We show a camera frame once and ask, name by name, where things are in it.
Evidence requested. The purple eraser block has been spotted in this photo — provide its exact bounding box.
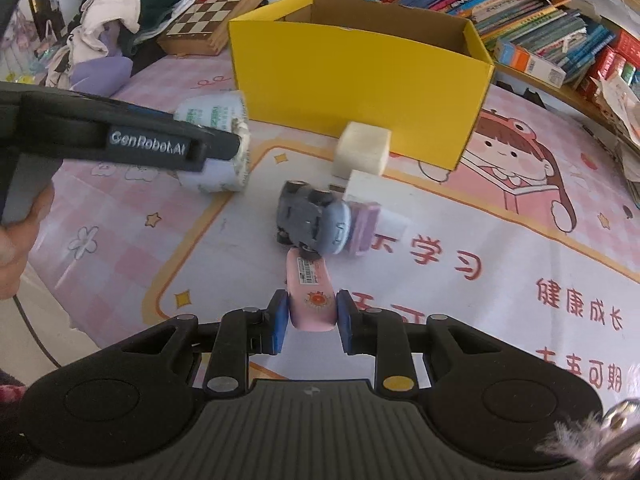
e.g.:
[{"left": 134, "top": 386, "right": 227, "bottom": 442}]
[{"left": 349, "top": 201, "right": 385, "bottom": 257}]

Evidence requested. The pink tube with label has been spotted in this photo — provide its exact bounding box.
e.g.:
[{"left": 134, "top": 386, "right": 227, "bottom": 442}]
[{"left": 285, "top": 249, "right": 339, "bottom": 333}]

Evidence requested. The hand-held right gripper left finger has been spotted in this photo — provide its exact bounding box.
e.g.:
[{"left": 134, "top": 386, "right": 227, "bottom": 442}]
[{"left": 116, "top": 289, "right": 291, "bottom": 395}]

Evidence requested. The pink printed desk mat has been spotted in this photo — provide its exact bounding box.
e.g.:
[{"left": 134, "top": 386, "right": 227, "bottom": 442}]
[{"left": 25, "top": 50, "right": 640, "bottom": 411}]

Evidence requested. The grey fluffy keychain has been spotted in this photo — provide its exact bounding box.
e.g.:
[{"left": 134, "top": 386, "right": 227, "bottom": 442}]
[{"left": 534, "top": 399, "right": 640, "bottom": 480}]

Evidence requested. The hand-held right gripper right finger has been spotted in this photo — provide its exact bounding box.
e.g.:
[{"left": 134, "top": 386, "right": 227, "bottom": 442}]
[{"left": 336, "top": 289, "right": 502, "bottom": 395}]

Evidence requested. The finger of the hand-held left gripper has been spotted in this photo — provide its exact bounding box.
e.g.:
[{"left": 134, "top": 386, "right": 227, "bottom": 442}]
[{"left": 172, "top": 117, "right": 242, "bottom": 162}]

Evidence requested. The pile of clothes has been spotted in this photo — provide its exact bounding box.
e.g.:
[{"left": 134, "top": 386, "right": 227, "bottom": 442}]
[{"left": 35, "top": 0, "right": 201, "bottom": 93}]

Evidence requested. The grey blue toy car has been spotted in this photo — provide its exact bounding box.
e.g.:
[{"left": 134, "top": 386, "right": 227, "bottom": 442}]
[{"left": 276, "top": 179, "right": 352, "bottom": 262}]

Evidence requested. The person's left hand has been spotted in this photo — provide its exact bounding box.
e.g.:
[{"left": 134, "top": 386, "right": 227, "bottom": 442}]
[{"left": 0, "top": 182, "right": 56, "bottom": 302}]

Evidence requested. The flat white foam block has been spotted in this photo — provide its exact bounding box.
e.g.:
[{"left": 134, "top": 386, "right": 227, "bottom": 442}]
[{"left": 344, "top": 170, "right": 388, "bottom": 207}]

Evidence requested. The white foam cube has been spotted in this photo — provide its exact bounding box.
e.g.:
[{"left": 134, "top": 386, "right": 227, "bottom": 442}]
[{"left": 333, "top": 121, "right": 392, "bottom": 177}]

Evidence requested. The stack of red boxes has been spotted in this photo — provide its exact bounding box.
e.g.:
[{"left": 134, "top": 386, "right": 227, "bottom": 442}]
[{"left": 579, "top": 30, "right": 640, "bottom": 98}]

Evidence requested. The wooden folding chessboard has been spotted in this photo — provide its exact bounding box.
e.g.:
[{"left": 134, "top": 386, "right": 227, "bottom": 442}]
[{"left": 157, "top": 0, "right": 283, "bottom": 57}]

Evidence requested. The black cable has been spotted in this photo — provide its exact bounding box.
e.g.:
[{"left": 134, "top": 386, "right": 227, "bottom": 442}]
[{"left": 11, "top": 294, "right": 63, "bottom": 370}]

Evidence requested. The stack of papers and booklets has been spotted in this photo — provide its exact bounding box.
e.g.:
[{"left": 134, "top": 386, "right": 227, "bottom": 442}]
[{"left": 580, "top": 75, "right": 640, "bottom": 211}]

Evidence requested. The white tissue packet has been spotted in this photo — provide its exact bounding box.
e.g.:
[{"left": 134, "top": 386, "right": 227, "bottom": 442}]
[{"left": 174, "top": 90, "right": 251, "bottom": 196}]

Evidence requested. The yellow cardboard box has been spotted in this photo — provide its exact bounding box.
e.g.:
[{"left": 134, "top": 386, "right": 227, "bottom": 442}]
[{"left": 228, "top": 0, "right": 496, "bottom": 173}]

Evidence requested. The small white block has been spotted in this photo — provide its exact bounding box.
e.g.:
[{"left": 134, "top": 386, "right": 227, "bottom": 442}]
[{"left": 379, "top": 207, "right": 412, "bottom": 235}]

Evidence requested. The white and orange carton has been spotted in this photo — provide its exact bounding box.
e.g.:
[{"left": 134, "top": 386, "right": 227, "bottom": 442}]
[{"left": 494, "top": 39, "right": 569, "bottom": 89}]

